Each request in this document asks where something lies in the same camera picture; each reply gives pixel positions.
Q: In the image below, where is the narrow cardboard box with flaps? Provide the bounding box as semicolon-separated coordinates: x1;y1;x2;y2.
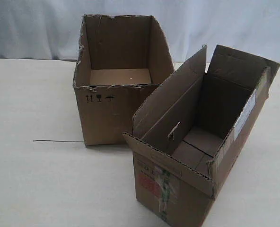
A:
123;45;280;227

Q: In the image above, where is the large open cardboard box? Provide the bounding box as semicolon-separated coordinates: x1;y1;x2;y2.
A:
73;14;174;146

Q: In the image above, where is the white backdrop curtain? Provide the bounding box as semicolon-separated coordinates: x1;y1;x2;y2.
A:
0;0;280;62

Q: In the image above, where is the thin dark wire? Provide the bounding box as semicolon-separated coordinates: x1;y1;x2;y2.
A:
33;140;85;143

